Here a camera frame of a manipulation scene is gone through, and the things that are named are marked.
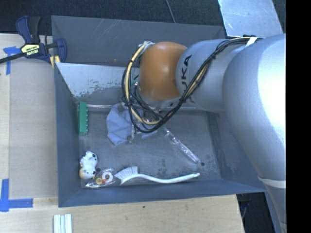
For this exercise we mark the pale wood board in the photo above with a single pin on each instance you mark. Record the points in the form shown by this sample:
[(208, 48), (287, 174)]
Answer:
[(31, 130)]

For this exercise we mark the clear glass tube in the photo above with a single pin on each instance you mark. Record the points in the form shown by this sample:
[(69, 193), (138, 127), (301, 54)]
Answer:
[(181, 145)]

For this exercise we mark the white dish brush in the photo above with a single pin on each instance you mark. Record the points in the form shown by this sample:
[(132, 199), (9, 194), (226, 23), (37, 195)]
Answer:
[(155, 178)]

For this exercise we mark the green flat block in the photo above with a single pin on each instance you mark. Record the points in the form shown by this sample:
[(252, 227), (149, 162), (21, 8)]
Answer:
[(82, 118)]

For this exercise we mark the grey metal bin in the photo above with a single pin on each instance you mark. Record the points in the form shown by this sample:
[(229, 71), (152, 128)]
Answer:
[(150, 154)]

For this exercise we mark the white black-spotted toy cow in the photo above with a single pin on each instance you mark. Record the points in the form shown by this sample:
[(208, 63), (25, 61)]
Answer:
[(88, 164)]

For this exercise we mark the light blue cloth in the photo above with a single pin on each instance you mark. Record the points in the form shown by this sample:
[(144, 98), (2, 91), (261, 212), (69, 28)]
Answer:
[(119, 127)]

